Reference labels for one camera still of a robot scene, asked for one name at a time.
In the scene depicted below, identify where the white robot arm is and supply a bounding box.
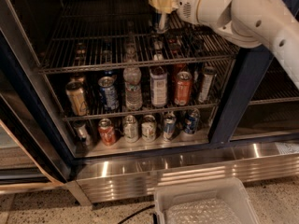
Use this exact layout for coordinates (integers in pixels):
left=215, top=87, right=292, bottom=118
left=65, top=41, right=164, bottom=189
left=149, top=0, right=299, bottom=88

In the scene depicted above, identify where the red bottle behind can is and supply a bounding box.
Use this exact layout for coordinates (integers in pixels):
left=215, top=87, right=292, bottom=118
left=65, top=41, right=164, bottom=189
left=171, top=62, right=187, bottom=78

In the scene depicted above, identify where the red can middle shelf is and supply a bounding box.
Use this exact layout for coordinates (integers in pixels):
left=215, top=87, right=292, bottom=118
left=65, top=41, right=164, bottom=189
left=174, top=71, right=192, bottom=105

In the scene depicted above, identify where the red can shelf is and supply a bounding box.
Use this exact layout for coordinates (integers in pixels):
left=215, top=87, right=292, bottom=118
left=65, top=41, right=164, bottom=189
left=174, top=71, right=192, bottom=105
left=98, top=119, right=116, bottom=146

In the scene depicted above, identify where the silver slim can middle shelf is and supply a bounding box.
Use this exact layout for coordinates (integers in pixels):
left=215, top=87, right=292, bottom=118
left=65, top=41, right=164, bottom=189
left=197, top=66, right=217, bottom=103

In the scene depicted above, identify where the blue can middle shelf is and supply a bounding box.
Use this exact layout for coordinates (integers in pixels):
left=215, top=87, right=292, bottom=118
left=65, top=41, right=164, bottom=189
left=98, top=77, right=119, bottom=111

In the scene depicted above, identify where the blue silver can bottom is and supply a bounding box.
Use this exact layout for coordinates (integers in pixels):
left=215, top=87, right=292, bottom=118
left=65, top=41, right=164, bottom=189
left=163, top=112, right=177, bottom=141

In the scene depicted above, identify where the blue can bottom right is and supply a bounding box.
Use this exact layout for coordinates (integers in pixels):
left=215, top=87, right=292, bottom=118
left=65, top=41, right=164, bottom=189
left=183, top=108, right=200, bottom=134

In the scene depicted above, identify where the white green can bottom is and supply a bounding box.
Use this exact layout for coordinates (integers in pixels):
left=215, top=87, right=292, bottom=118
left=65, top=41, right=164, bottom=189
left=141, top=115, right=156, bottom=142

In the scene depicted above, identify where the gold can middle shelf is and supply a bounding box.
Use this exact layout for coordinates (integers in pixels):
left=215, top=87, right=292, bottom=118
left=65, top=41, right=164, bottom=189
left=65, top=81, right=88, bottom=116

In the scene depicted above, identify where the white can bottom shelf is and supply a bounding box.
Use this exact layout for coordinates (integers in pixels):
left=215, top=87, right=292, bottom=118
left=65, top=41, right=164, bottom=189
left=122, top=115, right=139, bottom=143

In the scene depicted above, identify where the red can bottom shelf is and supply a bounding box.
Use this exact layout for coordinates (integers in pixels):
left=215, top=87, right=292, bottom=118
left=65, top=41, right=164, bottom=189
left=98, top=119, right=116, bottom=146

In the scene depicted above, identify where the silver can bottom left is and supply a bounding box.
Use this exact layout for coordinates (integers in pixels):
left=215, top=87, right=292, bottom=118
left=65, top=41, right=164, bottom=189
left=73, top=120, right=92, bottom=146

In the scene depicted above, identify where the steel fridge base grille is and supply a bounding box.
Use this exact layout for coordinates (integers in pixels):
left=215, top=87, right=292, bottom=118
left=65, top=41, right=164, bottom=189
left=77, top=141, right=299, bottom=203

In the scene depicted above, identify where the open fridge door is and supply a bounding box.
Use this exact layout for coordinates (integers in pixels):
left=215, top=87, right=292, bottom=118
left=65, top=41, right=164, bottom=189
left=0, top=35, right=71, bottom=194

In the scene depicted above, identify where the white labelled bottle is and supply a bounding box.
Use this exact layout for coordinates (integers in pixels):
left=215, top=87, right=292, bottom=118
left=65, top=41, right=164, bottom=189
left=149, top=65, right=167, bottom=107

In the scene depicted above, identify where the clear water bottle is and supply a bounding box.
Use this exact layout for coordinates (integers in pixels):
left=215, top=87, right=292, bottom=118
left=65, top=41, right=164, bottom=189
left=123, top=44, right=142, bottom=110

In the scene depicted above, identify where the white plastic bin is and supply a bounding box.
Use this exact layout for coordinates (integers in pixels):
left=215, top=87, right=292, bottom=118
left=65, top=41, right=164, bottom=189
left=154, top=177, right=260, bottom=224

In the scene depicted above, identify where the bubble wrap sheet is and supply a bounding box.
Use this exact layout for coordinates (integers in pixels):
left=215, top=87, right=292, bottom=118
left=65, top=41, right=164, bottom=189
left=165, top=198, right=241, bottom=224

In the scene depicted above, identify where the top wire shelf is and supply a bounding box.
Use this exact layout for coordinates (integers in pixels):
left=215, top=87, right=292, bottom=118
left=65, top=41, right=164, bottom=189
left=39, top=0, right=239, bottom=74

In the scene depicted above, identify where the wire shelf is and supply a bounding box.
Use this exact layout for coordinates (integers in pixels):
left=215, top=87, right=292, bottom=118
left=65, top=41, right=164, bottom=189
left=39, top=0, right=239, bottom=74
left=62, top=59, right=235, bottom=122

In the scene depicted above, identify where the dark blue fridge post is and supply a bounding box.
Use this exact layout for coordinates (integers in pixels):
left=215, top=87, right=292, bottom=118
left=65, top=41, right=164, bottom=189
left=208, top=0, right=299, bottom=146

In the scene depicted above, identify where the middle wire shelf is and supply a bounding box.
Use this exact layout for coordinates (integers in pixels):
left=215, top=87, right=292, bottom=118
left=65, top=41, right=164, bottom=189
left=62, top=59, right=235, bottom=122

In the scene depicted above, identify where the black cable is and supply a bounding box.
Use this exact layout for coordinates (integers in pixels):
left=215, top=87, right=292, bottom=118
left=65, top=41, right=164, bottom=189
left=116, top=203, right=156, bottom=224

